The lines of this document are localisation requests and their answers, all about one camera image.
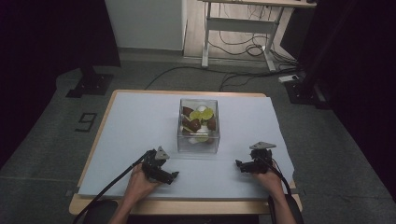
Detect white panel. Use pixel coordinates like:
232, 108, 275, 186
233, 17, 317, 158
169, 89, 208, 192
104, 0, 189, 51

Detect black curtain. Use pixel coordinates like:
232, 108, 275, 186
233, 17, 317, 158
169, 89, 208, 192
0, 0, 121, 171
281, 0, 396, 203

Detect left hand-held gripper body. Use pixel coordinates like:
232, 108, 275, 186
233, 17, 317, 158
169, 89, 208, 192
141, 146, 171, 183

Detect white power strip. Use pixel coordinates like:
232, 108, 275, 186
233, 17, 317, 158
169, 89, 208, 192
277, 74, 300, 84

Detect clear plastic box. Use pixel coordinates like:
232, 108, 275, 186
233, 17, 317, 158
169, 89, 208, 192
177, 98, 221, 154

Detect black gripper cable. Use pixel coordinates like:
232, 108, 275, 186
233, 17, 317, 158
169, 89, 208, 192
72, 149, 154, 224
255, 155, 293, 197

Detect pile of coloured coffee capsules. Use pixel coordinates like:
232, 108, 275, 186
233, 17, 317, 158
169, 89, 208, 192
181, 105, 218, 145

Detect wooden table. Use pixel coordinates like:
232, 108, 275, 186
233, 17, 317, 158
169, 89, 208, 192
68, 89, 304, 217

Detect long black floor cable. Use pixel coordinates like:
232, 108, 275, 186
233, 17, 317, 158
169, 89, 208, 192
144, 64, 302, 91

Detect light blue table mat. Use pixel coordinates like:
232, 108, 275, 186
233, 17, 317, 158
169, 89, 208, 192
78, 91, 295, 201

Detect white metal desk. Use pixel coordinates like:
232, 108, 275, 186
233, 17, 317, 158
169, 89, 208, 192
198, 0, 318, 73

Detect black stand base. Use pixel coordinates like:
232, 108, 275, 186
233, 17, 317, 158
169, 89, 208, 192
284, 77, 332, 110
65, 65, 115, 99

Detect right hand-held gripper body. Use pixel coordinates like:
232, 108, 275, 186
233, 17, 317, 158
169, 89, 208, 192
248, 141, 277, 174

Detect person's right hand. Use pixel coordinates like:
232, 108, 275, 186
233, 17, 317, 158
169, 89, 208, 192
252, 168, 286, 200

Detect person's left hand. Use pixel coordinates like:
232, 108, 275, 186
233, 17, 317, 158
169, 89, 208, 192
123, 162, 161, 203

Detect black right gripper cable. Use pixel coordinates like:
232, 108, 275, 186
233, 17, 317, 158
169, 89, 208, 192
255, 155, 293, 197

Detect coiled black cables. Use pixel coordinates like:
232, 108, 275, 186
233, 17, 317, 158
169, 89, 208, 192
207, 3, 298, 68

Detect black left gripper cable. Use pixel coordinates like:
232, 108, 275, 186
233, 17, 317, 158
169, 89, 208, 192
72, 149, 154, 224

